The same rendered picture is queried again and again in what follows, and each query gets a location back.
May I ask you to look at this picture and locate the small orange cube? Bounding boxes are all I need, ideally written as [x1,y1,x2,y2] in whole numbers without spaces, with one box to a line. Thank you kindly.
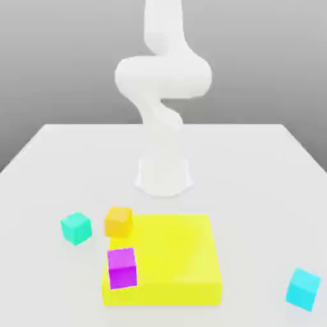
[103,206,133,239]

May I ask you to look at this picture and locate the small teal cube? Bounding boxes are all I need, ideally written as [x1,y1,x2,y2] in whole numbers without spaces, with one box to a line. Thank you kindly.
[60,211,93,247]

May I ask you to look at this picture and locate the small magenta cube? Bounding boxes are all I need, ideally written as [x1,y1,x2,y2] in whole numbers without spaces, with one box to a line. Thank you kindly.
[107,247,139,291]

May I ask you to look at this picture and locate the small cyan cube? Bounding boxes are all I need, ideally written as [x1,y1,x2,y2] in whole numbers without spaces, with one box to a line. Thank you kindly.
[285,267,322,313]

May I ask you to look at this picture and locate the large yellow box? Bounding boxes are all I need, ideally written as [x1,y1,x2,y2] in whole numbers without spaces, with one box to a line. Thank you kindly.
[101,213,223,307]

